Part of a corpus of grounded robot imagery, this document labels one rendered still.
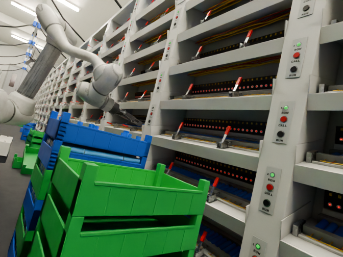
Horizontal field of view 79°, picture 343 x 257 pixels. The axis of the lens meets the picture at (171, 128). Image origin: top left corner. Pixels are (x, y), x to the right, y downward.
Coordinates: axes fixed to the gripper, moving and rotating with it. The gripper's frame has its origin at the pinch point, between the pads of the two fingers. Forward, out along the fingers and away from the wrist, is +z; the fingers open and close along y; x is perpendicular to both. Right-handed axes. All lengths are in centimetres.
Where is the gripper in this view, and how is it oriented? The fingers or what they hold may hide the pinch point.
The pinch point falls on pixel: (137, 122)
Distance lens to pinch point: 139.3
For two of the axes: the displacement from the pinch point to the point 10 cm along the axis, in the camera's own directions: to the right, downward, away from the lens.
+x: -4.0, 8.9, -2.2
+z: 6.8, 4.5, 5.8
